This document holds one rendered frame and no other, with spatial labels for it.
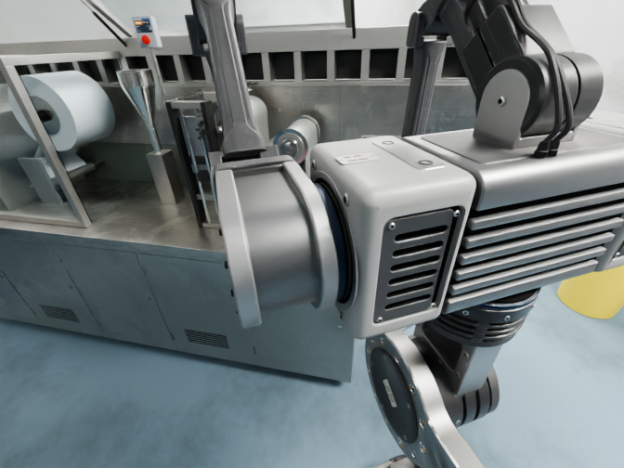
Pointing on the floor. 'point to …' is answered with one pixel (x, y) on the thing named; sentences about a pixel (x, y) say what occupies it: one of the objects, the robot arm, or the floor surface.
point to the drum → (594, 292)
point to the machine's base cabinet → (163, 305)
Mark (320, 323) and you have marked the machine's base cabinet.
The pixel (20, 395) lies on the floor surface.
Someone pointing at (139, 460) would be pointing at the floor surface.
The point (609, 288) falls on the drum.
